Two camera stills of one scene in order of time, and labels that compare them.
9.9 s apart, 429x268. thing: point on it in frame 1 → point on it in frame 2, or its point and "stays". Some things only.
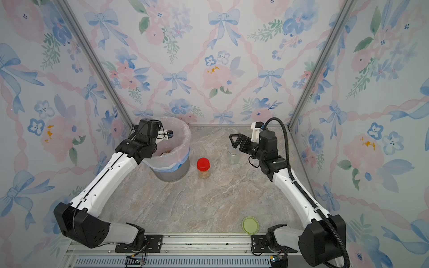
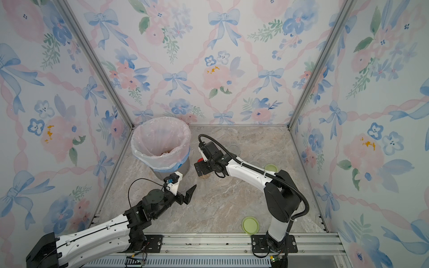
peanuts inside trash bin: [165, 152] stays
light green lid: [250, 225] stays
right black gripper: [246, 139] → [203, 168]
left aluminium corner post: [98, 63] stays
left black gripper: [138, 132] → [187, 196]
